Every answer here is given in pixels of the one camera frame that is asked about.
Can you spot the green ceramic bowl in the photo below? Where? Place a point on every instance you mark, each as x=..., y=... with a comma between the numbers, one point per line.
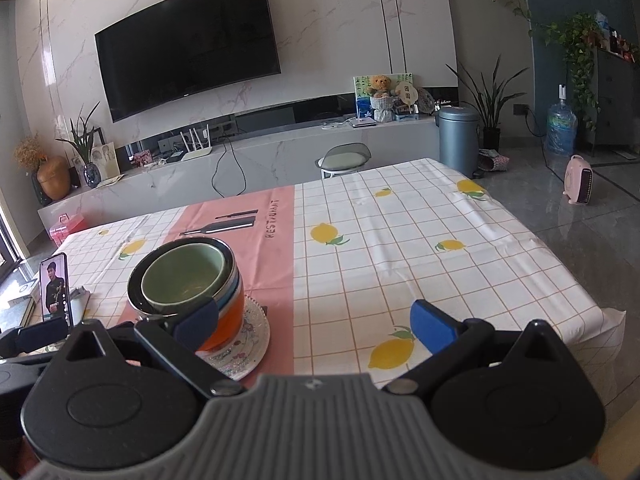
x=180, y=275

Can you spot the sketch picture frame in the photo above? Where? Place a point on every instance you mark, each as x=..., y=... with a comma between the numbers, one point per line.
x=105, y=157

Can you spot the brown teddy bear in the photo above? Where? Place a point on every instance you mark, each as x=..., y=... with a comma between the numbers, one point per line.
x=381, y=85

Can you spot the silver set-top box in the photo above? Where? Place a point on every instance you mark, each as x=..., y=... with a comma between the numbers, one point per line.
x=364, y=122

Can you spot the blue water jug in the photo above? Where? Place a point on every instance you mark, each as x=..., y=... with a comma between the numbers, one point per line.
x=561, y=130

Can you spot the white router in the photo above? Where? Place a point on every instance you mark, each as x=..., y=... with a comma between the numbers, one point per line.
x=197, y=152

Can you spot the pink plastic box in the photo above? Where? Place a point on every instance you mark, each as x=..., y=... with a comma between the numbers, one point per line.
x=67, y=230

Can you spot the green plant in blue vase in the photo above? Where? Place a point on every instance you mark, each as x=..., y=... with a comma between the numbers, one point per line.
x=92, y=175

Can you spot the white patterned plate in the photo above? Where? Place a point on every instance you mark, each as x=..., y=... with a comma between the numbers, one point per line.
x=250, y=350

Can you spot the smartphone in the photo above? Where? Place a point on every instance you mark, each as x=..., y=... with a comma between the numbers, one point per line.
x=52, y=285

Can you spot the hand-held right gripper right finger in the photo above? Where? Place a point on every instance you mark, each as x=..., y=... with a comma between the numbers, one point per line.
x=430, y=325

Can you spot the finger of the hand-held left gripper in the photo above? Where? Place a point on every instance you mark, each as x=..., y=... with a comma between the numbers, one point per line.
x=35, y=336

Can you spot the trailing pothos plant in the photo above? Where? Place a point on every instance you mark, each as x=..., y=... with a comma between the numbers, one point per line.
x=580, y=35

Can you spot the grey phone stand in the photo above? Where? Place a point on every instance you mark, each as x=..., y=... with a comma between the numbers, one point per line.
x=80, y=302

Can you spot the orange vase with dried flowers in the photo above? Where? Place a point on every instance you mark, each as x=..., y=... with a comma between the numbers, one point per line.
x=54, y=177

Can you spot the round paper hand fan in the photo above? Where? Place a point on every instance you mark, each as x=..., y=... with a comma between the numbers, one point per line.
x=406, y=92

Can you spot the small pink picture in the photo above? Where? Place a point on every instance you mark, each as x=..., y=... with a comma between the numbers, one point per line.
x=142, y=158

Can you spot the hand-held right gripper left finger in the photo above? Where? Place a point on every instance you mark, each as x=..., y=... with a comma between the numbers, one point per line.
x=197, y=322

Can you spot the black television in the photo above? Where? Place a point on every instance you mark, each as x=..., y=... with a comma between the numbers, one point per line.
x=185, y=50

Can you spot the grey trash bin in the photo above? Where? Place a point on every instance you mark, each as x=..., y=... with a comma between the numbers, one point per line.
x=457, y=140

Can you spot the dark drawer cabinet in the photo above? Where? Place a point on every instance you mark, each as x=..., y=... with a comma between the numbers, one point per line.
x=617, y=100

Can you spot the orange steel bowl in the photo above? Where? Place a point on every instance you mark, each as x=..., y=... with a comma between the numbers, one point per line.
x=225, y=330

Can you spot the tall potted plant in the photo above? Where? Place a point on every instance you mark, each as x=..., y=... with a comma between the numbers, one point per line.
x=492, y=137

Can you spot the grey cushioned stool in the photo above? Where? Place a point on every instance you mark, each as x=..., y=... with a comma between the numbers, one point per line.
x=342, y=161

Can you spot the green painted picture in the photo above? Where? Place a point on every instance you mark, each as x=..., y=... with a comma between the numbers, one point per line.
x=361, y=90

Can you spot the checked lemon tablecloth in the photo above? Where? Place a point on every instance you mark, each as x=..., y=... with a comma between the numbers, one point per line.
x=400, y=270

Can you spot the blue steel bowl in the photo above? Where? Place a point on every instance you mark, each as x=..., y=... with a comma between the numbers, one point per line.
x=232, y=292

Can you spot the pink fan heater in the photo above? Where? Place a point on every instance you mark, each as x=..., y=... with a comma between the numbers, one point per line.
x=577, y=180

